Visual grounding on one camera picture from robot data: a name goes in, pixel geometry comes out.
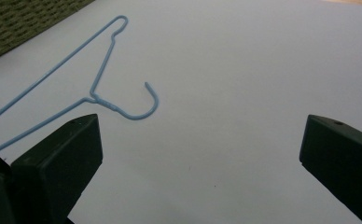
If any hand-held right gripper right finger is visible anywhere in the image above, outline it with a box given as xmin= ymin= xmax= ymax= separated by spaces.
xmin=299 ymin=114 xmax=362 ymax=224

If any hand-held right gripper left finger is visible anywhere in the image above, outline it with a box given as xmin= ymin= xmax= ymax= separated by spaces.
xmin=10 ymin=113 xmax=104 ymax=224

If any light blue wire hanger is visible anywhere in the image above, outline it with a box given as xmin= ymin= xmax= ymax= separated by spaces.
xmin=0 ymin=15 xmax=160 ymax=160

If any green woven mat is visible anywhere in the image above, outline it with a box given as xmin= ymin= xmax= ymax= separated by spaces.
xmin=0 ymin=0 xmax=95 ymax=65

